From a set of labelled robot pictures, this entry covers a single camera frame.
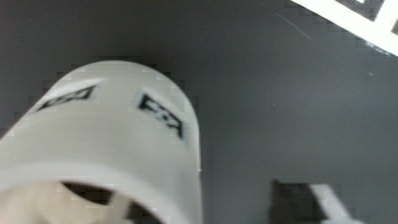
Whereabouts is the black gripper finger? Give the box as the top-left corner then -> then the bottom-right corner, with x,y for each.
268,179 -> 371,224

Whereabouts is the white lamp shade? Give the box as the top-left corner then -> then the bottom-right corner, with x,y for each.
0,60 -> 203,224

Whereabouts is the white marker sheet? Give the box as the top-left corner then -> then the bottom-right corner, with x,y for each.
292,0 -> 398,56

